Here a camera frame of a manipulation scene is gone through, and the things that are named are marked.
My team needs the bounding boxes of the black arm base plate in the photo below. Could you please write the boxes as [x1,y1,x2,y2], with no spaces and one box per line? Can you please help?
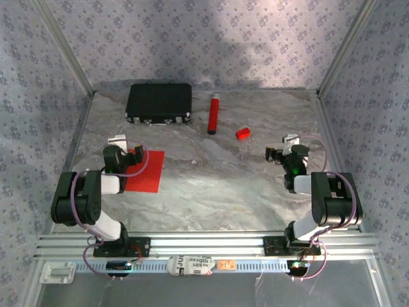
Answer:
[263,235,321,256]
[93,237,151,258]

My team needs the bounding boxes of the aluminium mounting rail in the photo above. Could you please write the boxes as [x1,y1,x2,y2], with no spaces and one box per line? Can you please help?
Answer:
[34,232,381,260]

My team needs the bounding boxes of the white plastic bracket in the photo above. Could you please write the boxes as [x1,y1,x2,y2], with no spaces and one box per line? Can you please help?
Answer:
[39,261,77,285]

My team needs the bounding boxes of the slotted grey cable duct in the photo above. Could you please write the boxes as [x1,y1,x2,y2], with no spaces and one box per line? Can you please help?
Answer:
[75,259,290,274]

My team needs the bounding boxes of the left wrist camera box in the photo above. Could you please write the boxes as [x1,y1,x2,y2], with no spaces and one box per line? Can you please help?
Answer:
[107,135,128,151]

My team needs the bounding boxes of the aluminium table edge rail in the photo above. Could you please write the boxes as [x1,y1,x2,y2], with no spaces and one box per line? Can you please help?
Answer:
[49,92,96,234]
[314,92,364,233]

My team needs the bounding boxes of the red cylindrical tube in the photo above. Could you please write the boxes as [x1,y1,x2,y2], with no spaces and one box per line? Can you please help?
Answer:
[206,92,220,136]

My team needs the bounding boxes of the aluminium corner post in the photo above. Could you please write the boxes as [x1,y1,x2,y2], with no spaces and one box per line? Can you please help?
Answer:
[33,0,96,96]
[316,0,380,97]

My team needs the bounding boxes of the red paper sheet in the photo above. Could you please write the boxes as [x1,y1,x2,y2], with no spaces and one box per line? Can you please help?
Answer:
[123,150,166,194]

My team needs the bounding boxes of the black hard case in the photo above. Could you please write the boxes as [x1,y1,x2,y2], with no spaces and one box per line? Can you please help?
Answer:
[125,83,193,126]

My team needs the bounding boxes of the small black controller board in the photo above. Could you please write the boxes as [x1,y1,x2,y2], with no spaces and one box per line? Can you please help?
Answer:
[105,260,134,276]
[286,260,310,276]

